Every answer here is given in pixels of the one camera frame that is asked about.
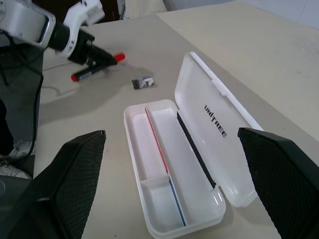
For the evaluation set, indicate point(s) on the white grey shoe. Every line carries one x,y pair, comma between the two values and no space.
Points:
12,166

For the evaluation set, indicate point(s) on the white cloth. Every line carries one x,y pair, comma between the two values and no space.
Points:
144,7

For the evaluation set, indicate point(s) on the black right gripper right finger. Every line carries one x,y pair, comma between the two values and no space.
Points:
281,179

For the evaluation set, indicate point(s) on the white plastic pencil case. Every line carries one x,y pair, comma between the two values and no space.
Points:
174,154

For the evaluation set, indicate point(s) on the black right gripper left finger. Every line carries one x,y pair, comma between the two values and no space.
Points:
74,179

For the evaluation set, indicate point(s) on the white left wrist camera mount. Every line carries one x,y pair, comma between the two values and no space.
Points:
82,12

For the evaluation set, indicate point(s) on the black marker with red cap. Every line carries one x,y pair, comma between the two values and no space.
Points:
120,57

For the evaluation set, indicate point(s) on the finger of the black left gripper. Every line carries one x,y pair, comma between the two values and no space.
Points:
96,66
106,56

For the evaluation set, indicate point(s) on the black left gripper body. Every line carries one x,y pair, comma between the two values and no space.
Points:
81,47

